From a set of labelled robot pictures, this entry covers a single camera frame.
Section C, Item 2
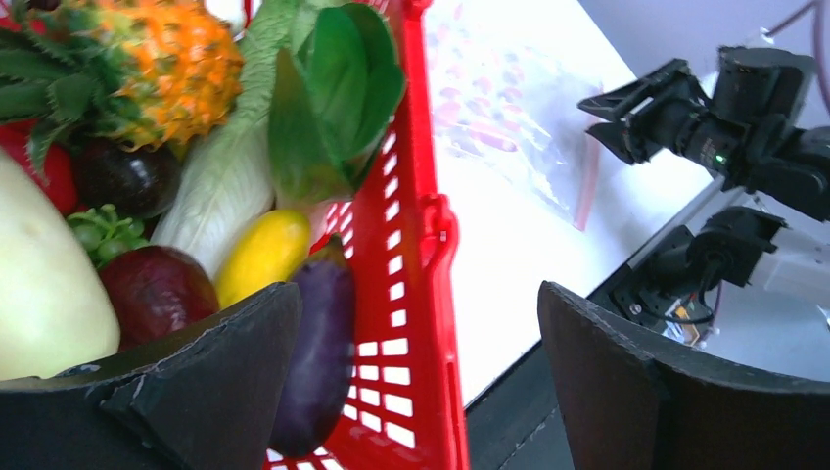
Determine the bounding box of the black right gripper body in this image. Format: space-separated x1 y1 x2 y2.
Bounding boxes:
622 84 743 175

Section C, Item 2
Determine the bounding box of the green leafy bok choy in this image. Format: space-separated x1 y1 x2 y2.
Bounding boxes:
267 2 406 209

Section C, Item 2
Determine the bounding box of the red bell pepper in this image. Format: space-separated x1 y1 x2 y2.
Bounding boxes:
1 124 79 215

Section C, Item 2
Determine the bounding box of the white chinese cabbage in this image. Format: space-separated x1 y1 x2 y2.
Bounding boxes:
151 0 328 276

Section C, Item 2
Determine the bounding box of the yellow mango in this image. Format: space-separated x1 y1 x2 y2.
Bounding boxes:
214 210 310 308

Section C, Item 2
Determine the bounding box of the purple eggplant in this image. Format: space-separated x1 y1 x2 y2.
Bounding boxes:
269 235 356 458

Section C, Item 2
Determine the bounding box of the dark red round fruit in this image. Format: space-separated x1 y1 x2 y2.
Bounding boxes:
99 245 219 352

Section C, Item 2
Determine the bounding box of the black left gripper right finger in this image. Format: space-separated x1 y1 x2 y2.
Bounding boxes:
537 281 829 469

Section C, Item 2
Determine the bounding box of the toy pineapple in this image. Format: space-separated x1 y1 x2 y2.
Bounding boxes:
1 1 244 171

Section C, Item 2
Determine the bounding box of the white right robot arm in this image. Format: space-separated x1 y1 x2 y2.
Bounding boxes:
578 46 829 327

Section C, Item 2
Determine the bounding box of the large white radish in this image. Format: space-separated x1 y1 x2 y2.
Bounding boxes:
1 154 120 380

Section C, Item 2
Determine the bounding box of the red plastic shopping basket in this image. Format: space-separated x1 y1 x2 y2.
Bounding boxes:
259 1 470 469

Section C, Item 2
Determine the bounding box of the dark purple round fruit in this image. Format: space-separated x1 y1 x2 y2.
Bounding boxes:
69 138 182 219

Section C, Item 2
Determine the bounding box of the clear zip top bag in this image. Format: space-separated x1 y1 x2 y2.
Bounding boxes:
425 1 604 231

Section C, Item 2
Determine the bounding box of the green grapes bunch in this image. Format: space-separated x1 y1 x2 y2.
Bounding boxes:
66 204 149 268

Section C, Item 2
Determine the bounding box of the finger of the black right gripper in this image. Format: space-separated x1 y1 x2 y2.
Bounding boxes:
576 59 708 122
586 122 642 165

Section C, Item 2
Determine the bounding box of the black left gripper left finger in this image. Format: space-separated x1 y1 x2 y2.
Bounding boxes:
1 283 301 469

